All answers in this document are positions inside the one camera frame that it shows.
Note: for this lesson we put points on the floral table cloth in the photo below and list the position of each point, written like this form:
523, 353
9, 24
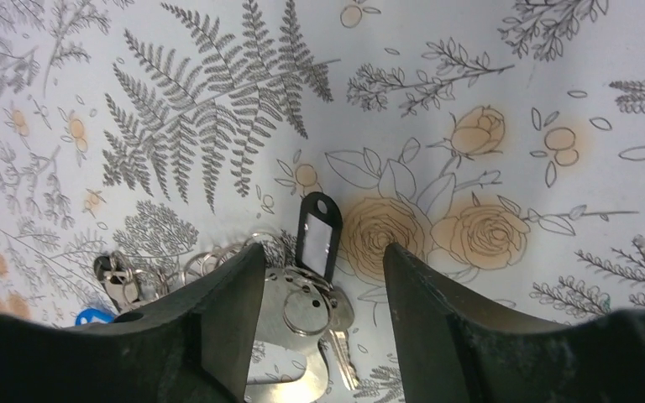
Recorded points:
501, 142

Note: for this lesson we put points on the black key tag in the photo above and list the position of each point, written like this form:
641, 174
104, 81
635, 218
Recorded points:
319, 230

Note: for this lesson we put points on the black-headed key bunch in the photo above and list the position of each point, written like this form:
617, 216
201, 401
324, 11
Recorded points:
119, 283

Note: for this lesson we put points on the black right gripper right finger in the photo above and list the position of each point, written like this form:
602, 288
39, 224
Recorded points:
456, 345

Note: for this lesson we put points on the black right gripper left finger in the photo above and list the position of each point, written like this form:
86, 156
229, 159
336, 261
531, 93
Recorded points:
193, 345

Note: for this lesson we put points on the silver key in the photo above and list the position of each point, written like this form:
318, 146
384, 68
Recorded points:
342, 317

